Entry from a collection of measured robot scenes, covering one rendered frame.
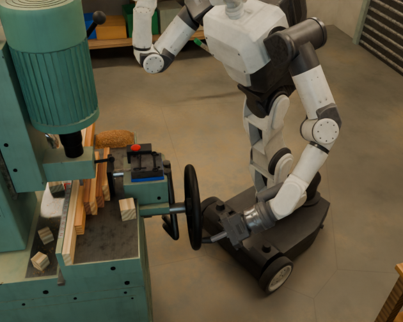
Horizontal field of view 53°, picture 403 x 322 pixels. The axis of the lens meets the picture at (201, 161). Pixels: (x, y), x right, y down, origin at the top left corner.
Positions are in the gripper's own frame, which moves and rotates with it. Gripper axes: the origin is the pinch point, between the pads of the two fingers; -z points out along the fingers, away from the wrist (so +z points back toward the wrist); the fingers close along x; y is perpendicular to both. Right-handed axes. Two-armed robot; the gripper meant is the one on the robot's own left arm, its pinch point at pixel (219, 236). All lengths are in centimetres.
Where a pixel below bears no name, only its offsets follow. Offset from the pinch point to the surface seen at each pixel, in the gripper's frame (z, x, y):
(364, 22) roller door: 162, 133, -322
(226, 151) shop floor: -8, 50, -156
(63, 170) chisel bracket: -25, 36, 30
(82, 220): -26.8, 20.8, 28.5
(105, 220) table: -23.8, 18.6, 22.1
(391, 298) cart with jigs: 41, -53, -50
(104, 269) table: -25.4, 5.7, 29.9
